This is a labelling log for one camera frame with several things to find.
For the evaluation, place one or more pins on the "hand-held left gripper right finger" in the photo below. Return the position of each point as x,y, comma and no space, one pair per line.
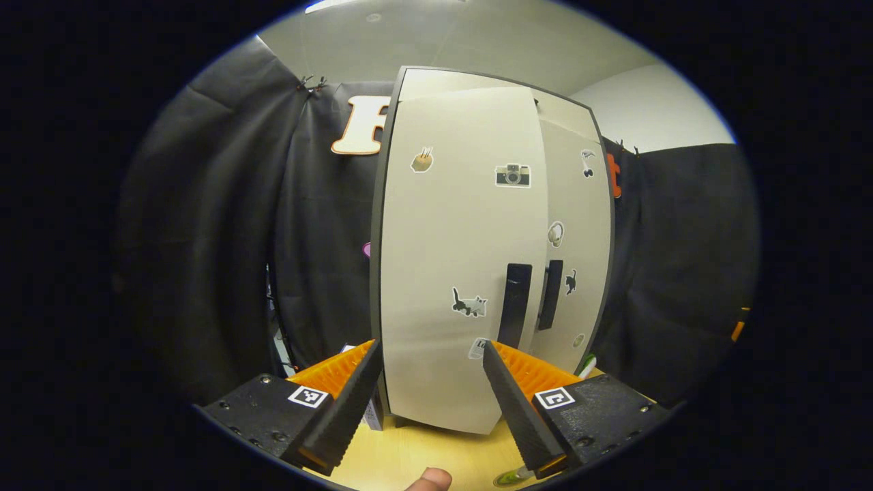
518,416

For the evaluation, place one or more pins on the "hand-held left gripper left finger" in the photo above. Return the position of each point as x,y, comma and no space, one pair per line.
348,416

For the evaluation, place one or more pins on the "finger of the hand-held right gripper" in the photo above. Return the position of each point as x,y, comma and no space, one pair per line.
738,331

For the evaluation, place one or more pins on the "green label bottle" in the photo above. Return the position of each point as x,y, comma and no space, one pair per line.
508,477

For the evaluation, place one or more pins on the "white cabinet door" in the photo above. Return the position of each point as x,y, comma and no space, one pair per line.
450,239
580,204

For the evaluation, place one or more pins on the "white and grey cabinet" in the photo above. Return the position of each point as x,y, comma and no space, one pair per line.
376,204

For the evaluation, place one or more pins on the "small white box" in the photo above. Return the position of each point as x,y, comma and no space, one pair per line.
373,414

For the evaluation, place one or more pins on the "black backdrop cloth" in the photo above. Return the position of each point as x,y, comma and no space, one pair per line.
204,239
682,273

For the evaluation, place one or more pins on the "small green white object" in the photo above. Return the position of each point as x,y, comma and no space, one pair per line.
586,365

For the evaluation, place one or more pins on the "ceiling light panel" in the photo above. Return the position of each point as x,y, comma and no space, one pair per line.
327,5

